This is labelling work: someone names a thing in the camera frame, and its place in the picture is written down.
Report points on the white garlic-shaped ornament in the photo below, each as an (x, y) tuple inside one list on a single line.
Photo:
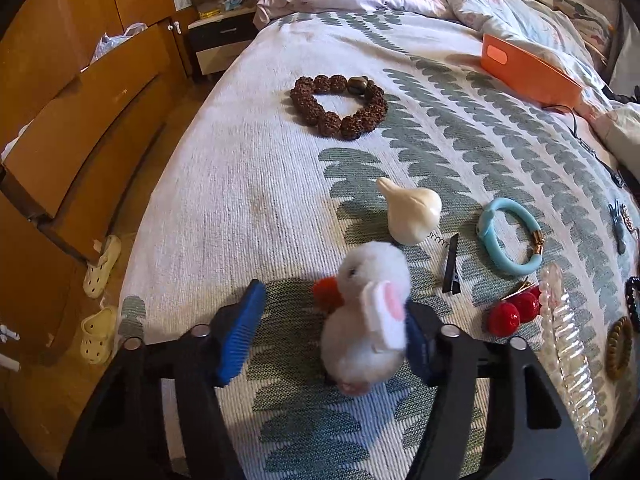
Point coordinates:
[(412, 215)]

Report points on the dark-fronted nightstand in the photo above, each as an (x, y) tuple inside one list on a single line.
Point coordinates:
[(220, 40)]

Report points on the clear pearl hair claw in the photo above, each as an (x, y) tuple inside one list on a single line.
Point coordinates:
[(570, 360)]

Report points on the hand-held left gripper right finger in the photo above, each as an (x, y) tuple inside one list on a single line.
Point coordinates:
[(419, 352)]

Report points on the cream quilt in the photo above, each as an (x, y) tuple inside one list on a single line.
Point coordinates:
[(625, 130)]

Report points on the light floral quilt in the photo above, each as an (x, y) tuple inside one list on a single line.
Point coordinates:
[(510, 15)]

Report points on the printed pillow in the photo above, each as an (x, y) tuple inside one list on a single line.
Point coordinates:
[(585, 20)]

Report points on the small blue hair claw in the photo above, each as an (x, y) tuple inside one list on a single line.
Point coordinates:
[(620, 230)]

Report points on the wooden wardrobe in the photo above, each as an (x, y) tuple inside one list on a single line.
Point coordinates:
[(60, 20)]

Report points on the orange storage box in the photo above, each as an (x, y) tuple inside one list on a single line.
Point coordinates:
[(525, 75)]

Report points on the white plush bunny hair clip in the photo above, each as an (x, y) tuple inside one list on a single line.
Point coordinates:
[(360, 350)]

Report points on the wooden drawer cabinet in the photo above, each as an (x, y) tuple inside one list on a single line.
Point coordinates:
[(75, 160)]

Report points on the cream clog slipper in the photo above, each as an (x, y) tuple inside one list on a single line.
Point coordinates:
[(97, 335), (102, 265)]

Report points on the crumpled clear plastic bag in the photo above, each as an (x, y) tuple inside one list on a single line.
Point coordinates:
[(112, 42)]

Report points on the yellow packet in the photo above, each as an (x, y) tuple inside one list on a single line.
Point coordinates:
[(212, 10)]

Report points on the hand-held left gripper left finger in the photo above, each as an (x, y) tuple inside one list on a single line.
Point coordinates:
[(240, 340)]

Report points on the red ball hair clip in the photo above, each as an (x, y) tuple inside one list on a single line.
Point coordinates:
[(502, 320)]

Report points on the black alligator hair clip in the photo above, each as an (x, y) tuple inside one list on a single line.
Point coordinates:
[(451, 265)]

